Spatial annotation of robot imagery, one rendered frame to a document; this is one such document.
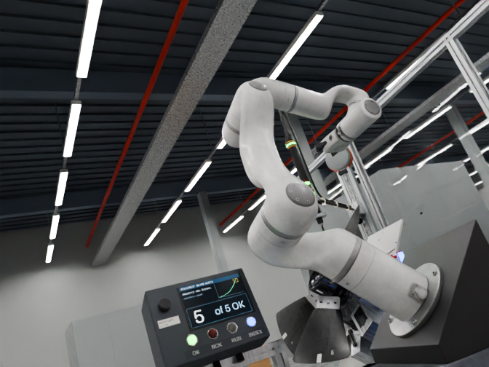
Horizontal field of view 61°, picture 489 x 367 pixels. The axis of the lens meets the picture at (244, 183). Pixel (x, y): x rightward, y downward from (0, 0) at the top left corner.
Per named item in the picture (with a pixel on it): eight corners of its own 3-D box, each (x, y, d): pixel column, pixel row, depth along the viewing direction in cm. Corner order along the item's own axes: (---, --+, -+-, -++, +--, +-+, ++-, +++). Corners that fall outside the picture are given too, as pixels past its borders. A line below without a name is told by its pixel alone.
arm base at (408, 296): (454, 261, 91) (380, 218, 92) (422, 341, 85) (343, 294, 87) (412, 268, 109) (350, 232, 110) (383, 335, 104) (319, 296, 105)
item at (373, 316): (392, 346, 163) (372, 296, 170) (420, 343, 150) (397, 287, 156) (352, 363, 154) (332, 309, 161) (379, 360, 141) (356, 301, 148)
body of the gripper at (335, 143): (339, 141, 148) (323, 156, 157) (361, 138, 152) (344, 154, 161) (332, 123, 150) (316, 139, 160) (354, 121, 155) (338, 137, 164)
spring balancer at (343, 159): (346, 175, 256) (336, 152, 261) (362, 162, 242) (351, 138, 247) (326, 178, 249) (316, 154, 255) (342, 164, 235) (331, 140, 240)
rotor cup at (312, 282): (332, 285, 183) (307, 271, 182) (351, 268, 174) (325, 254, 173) (330, 312, 172) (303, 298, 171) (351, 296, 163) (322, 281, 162)
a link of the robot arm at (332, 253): (355, 265, 90) (260, 209, 91) (316, 303, 103) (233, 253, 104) (364, 229, 99) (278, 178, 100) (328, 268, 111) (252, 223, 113)
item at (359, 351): (368, 365, 158) (368, 349, 163) (378, 360, 155) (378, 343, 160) (350, 357, 157) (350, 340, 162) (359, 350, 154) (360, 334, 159)
